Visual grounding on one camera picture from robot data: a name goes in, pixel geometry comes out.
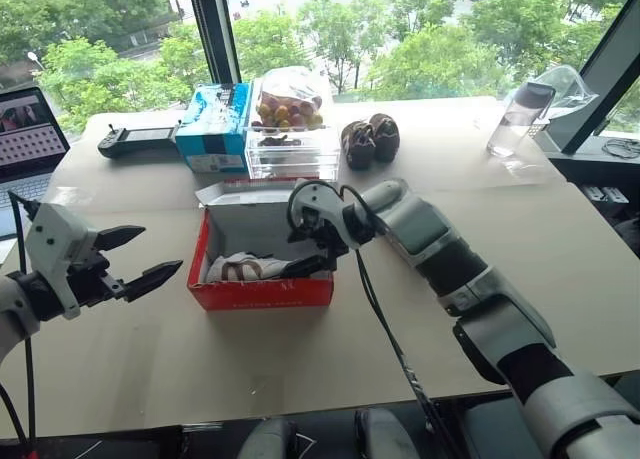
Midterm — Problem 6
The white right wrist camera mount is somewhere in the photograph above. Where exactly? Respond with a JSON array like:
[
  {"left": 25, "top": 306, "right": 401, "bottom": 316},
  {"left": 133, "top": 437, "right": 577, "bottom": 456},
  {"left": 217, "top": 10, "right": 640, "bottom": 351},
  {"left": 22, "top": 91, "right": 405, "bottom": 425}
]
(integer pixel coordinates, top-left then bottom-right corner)
[{"left": 289, "top": 178, "right": 351, "bottom": 233}]

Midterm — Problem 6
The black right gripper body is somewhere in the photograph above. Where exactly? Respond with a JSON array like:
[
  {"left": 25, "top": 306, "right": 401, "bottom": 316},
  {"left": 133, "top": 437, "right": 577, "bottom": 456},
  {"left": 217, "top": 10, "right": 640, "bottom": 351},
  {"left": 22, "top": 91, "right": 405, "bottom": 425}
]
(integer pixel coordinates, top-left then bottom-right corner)
[{"left": 294, "top": 204, "right": 351, "bottom": 271}]

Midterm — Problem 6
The clear acrylic drawer box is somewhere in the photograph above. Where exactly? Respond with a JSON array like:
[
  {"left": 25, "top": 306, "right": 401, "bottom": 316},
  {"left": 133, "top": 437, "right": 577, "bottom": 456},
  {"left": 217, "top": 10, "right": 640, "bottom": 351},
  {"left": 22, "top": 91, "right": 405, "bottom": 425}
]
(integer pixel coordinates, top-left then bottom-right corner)
[{"left": 245, "top": 76, "right": 343, "bottom": 181}]

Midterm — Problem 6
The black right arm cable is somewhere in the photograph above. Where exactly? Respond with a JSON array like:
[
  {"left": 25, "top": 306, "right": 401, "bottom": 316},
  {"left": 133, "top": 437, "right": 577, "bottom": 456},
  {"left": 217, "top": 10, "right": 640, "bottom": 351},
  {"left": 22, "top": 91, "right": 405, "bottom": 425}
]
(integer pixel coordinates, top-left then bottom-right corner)
[{"left": 288, "top": 180, "right": 451, "bottom": 459}]

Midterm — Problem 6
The grey power strip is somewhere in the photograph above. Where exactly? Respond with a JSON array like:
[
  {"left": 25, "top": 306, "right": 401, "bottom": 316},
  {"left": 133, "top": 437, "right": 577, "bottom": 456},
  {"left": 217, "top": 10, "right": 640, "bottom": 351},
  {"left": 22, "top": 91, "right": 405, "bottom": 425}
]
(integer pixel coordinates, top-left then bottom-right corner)
[{"left": 583, "top": 183, "right": 632, "bottom": 206}]

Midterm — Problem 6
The clear water bottle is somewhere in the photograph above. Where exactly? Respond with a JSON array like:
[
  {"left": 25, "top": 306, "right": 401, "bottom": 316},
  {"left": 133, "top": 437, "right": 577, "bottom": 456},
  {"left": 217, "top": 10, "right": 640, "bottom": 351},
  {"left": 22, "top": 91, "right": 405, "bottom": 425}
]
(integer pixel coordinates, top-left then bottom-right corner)
[{"left": 486, "top": 82, "right": 557, "bottom": 159}]

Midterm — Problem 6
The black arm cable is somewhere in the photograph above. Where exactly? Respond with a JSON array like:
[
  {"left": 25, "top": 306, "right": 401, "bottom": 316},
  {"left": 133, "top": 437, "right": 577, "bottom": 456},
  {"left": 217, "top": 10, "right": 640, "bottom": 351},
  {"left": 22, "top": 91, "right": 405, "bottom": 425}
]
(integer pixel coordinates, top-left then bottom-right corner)
[
  {"left": 6, "top": 190, "right": 39, "bottom": 454},
  {"left": 288, "top": 180, "right": 451, "bottom": 459}
]

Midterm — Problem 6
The dark window frame post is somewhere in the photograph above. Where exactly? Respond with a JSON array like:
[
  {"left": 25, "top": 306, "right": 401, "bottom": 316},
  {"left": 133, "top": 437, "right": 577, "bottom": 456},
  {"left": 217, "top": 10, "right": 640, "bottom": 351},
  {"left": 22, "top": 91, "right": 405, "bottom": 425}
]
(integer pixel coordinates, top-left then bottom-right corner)
[{"left": 186, "top": 0, "right": 244, "bottom": 86}]

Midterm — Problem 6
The black handheld remote controller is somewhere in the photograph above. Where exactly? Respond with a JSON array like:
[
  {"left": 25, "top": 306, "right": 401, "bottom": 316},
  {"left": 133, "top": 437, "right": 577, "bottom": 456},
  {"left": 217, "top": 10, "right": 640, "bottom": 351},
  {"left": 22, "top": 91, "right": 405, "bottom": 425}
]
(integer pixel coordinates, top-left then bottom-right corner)
[{"left": 96, "top": 120, "right": 182, "bottom": 160}]

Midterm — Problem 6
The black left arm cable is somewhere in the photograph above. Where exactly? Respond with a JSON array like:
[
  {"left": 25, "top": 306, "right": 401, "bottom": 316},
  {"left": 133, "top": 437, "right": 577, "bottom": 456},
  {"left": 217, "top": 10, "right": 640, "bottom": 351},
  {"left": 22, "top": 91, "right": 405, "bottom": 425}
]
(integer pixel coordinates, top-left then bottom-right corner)
[{"left": 6, "top": 190, "right": 39, "bottom": 454}]

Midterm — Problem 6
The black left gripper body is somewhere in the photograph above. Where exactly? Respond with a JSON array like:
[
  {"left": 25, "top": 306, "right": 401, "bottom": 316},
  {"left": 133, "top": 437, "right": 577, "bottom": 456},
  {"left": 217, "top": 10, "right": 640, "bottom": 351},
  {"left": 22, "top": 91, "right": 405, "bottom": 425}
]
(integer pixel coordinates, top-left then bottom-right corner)
[{"left": 63, "top": 242, "right": 127, "bottom": 309}]

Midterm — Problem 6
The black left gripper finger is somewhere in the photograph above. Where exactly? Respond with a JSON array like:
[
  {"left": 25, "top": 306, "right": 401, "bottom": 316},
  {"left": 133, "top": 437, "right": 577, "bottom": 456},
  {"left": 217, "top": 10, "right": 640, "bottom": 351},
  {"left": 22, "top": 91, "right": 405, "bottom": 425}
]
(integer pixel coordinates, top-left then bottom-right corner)
[
  {"left": 121, "top": 259, "right": 185, "bottom": 303},
  {"left": 95, "top": 224, "right": 148, "bottom": 253}
]

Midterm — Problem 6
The dark slanted window frame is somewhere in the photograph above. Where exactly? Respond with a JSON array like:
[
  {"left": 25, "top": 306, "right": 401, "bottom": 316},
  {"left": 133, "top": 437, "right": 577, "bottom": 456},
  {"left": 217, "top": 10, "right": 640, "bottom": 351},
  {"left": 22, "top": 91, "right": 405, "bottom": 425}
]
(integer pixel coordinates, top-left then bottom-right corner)
[{"left": 543, "top": 0, "right": 640, "bottom": 156}]

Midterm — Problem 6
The thin black cable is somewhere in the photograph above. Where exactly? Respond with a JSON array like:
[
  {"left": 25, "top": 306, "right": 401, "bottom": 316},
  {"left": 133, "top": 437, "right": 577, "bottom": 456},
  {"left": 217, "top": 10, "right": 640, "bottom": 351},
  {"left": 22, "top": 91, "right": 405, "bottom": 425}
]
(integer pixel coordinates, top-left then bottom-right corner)
[{"left": 601, "top": 138, "right": 640, "bottom": 160}]

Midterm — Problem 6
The clear bag of coloured fruit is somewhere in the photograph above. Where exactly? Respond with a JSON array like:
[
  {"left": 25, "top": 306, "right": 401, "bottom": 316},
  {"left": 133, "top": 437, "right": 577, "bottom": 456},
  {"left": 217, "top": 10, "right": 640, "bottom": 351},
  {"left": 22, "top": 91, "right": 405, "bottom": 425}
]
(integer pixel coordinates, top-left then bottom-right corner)
[{"left": 254, "top": 67, "right": 327, "bottom": 131}]

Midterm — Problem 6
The dark rounded grey shape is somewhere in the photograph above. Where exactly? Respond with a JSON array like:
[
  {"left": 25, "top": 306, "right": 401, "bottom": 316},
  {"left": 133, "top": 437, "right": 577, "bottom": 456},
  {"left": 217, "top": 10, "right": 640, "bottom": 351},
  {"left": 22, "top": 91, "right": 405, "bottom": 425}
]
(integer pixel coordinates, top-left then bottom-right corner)
[
  {"left": 238, "top": 414, "right": 302, "bottom": 459},
  {"left": 353, "top": 407, "right": 422, "bottom": 459}
]

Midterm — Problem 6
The clear plastic bag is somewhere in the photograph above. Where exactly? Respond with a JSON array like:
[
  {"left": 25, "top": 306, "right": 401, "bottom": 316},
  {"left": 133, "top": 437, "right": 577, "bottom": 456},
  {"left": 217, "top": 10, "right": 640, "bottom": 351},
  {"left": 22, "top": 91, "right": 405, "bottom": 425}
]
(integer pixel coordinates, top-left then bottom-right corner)
[{"left": 501, "top": 64, "right": 600, "bottom": 126}]

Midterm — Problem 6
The white and brown shoe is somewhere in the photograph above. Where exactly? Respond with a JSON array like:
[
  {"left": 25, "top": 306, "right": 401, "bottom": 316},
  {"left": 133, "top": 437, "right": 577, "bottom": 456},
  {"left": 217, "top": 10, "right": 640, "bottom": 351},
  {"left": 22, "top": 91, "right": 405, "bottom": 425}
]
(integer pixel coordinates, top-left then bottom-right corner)
[{"left": 204, "top": 251, "right": 301, "bottom": 283}]

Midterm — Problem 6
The grey laptop computer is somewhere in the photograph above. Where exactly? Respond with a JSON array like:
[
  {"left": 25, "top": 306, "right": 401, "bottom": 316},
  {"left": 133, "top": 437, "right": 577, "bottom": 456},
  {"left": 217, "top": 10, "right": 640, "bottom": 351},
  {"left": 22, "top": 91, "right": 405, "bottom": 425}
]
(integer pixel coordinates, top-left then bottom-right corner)
[{"left": 0, "top": 86, "right": 72, "bottom": 241}]

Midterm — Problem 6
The blue cardboard box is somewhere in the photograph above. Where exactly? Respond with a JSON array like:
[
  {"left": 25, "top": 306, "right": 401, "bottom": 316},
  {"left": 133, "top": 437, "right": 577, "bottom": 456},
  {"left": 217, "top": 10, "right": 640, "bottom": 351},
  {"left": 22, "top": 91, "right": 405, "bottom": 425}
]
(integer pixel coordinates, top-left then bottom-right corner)
[{"left": 174, "top": 82, "right": 254, "bottom": 175}]

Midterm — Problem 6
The dark brown shoe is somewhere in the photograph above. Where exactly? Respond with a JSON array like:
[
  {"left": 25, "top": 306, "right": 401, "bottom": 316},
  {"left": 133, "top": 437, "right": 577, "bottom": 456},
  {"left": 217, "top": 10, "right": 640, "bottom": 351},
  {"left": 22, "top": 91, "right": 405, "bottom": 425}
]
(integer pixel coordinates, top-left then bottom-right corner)
[
  {"left": 367, "top": 113, "right": 402, "bottom": 163},
  {"left": 339, "top": 120, "right": 377, "bottom": 172}
]

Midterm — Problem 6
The red cardboard shoebox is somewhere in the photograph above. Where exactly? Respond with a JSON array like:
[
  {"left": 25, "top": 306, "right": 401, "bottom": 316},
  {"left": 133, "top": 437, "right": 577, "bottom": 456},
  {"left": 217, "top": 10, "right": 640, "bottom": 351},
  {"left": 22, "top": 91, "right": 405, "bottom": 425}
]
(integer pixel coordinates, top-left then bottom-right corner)
[{"left": 186, "top": 178, "right": 342, "bottom": 312}]

